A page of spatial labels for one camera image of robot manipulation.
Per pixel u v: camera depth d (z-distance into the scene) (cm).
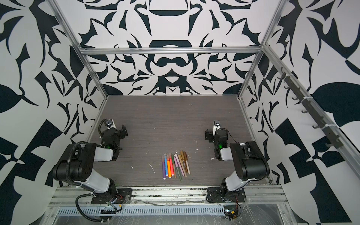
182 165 85
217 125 81
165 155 88
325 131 51
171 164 85
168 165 84
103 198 68
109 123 79
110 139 70
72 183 48
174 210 71
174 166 83
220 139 73
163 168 83
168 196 76
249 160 47
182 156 87
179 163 85
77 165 45
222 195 74
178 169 83
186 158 87
